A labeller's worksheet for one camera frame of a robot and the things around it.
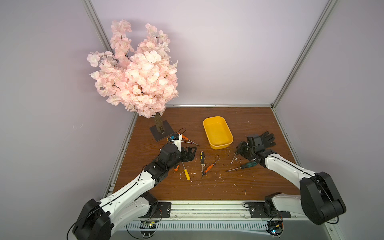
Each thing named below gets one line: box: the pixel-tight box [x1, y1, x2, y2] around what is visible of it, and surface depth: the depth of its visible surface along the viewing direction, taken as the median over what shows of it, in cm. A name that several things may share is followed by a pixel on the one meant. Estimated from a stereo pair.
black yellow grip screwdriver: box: [200, 151, 204, 176], surface depth 92 cm
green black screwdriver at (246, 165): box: [227, 161, 258, 172], surface depth 87 cm
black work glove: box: [261, 131, 277, 149], surface depth 100 cm
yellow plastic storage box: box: [202, 116, 234, 150], surface depth 105 cm
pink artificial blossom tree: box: [87, 19, 179, 133], surface depth 61 cm
